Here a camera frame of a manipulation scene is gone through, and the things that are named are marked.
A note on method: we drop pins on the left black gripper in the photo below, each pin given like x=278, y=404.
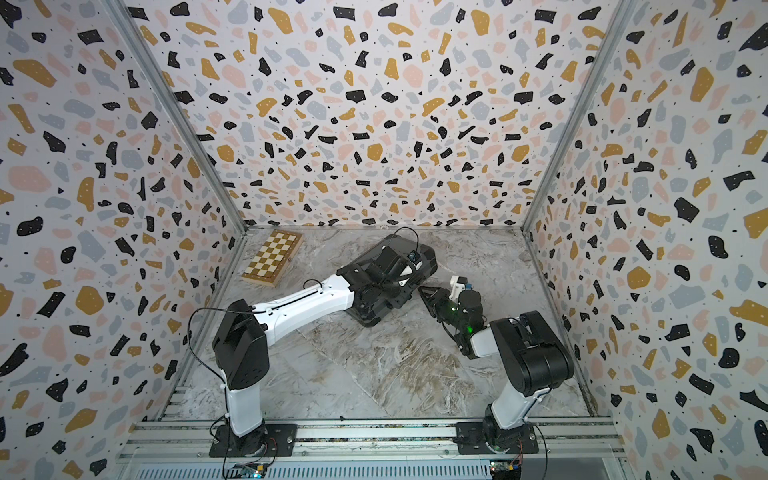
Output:
x=408, y=290

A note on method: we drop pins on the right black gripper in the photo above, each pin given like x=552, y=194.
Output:
x=426, y=300

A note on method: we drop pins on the grey poker set case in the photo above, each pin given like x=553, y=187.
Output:
x=369, y=316

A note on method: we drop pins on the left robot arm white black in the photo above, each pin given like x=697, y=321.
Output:
x=241, y=348

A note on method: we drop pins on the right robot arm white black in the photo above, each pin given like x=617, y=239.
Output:
x=534, y=359

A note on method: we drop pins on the wooden chess board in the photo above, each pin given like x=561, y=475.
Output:
x=271, y=260

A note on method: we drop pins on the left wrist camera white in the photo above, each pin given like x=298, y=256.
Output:
x=415, y=259

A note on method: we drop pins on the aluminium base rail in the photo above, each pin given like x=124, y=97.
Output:
x=552, y=448

